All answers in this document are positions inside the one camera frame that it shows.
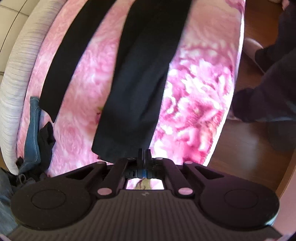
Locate pink floral blanket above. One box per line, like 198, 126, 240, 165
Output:
17, 0, 245, 189

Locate person's right leg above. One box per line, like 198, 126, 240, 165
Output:
254, 0, 296, 77

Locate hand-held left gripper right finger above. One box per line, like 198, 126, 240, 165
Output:
145, 149, 223, 198

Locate white striped quilt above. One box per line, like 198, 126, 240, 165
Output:
0, 0, 67, 175

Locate light blue denim garment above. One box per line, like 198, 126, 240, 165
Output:
0, 168, 19, 234

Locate blue jeans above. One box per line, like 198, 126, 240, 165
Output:
18, 96, 42, 183

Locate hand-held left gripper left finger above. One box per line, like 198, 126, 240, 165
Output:
65, 148, 145, 199

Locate pink slipper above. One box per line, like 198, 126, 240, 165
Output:
243, 38, 265, 73

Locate black garment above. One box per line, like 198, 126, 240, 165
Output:
37, 122, 56, 180

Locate black pants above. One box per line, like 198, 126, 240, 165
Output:
39, 0, 192, 164

